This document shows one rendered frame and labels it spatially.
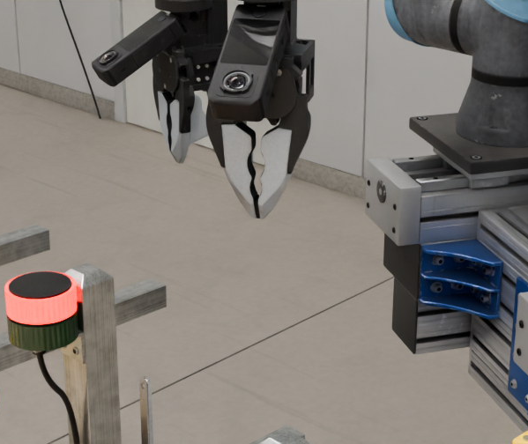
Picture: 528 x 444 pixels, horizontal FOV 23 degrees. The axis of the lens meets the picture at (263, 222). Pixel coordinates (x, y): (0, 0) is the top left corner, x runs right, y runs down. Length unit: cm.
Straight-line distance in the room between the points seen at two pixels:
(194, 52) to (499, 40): 48
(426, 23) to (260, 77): 91
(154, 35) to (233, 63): 51
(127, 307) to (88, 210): 294
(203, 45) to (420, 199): 43
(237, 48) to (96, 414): 36
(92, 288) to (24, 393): 224
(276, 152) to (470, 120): 80
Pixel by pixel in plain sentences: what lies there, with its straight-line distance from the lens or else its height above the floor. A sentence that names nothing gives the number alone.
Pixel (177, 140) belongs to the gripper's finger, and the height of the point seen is 112.
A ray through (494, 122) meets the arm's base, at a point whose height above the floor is 107.
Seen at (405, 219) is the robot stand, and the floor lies 95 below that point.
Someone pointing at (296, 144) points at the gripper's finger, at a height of 127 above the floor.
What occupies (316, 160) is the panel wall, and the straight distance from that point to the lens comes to 467.
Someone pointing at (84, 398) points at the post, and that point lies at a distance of 117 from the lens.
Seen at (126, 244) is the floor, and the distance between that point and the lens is 419.
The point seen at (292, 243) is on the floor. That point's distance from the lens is 418.
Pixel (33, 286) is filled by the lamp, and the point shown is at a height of 117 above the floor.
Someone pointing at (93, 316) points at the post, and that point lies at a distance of 113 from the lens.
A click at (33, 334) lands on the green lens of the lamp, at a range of 110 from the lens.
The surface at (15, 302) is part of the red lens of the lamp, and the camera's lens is 109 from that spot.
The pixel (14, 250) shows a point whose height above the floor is 95.
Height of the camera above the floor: 162
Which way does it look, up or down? 22 degrees down
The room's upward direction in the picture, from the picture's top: straight up
